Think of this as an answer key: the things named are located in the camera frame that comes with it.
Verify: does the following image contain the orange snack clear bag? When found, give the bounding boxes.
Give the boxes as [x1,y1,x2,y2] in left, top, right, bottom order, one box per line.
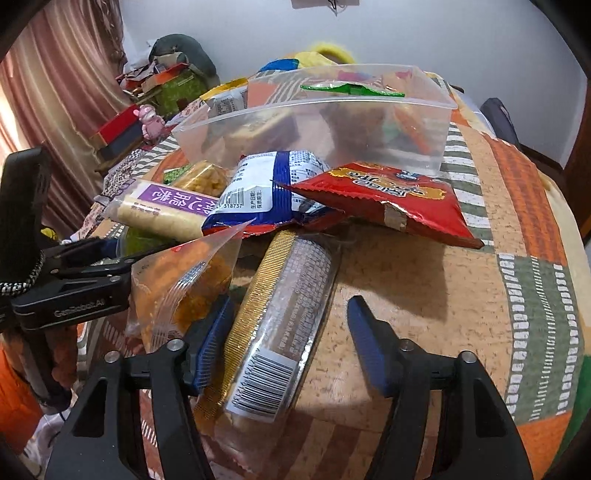
[131,223,246,353]

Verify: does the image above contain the clear plastic storage bin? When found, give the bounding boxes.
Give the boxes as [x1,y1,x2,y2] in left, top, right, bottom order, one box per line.
[172,64,457,176]

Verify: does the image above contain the purple label cracker pack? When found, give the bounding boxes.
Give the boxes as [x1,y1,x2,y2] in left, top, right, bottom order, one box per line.
[103,179,218,243]

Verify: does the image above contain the gold silver biscuit sleeve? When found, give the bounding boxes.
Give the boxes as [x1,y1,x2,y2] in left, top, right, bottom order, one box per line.
[194,230,341,462]

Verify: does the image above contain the red shoe box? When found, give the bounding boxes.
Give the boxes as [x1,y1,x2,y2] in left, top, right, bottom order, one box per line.
[89,104,138,149]

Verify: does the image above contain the patchwork striped bed quilt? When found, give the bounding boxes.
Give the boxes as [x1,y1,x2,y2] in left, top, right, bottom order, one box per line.
[1,73,590,479]

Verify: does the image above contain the pink plush toy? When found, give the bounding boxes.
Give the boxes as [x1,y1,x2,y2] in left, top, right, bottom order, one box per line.
[133,104,165,142]

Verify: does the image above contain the blue white snack bag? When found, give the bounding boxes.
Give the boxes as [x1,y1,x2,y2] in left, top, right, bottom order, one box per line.
[201,150,346,237]

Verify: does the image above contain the green patterned box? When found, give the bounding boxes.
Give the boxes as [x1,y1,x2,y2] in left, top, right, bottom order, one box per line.
[149,69,207,117]

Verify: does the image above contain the striped pink curtain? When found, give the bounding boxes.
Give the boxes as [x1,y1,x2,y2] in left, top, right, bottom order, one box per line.
[1,1,130,236]

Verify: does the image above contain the yellow barcode snack pack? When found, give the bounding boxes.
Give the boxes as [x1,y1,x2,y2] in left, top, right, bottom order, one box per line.
[199,78,249,117]

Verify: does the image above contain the red cartoon chip bag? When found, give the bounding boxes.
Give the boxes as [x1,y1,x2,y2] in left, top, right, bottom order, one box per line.
[283,162,484,249]

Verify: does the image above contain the colourful patch pillow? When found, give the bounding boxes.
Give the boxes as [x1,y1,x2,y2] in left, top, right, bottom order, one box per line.
[257,51,334,74]

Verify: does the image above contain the brown wooden door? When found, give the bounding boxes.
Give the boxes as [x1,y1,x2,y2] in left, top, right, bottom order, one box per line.
[520,82,591,242]

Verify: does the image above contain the green trimmed clear snack pack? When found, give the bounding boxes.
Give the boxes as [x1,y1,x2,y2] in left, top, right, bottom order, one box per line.
[301,81,406,98]

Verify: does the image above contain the yellow foam tube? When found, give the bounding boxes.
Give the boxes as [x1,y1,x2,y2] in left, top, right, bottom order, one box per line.
[294,42,356,68]

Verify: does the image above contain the dark grey backpack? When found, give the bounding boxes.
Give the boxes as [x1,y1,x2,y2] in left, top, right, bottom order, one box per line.
[480,97,521,150]

